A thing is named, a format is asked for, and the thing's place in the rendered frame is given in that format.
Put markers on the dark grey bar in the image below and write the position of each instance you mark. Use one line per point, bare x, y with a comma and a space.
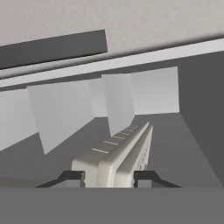
52, 51

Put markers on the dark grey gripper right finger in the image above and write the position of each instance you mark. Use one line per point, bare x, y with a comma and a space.
145, 176

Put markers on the white ice cube tray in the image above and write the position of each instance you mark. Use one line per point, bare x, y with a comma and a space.
110, 163

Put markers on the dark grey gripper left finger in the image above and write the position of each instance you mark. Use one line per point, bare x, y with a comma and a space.
73, 176

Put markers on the pale grey freezer panel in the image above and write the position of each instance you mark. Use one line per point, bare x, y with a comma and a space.
14, 116
62, 113
119, 102
156, 90

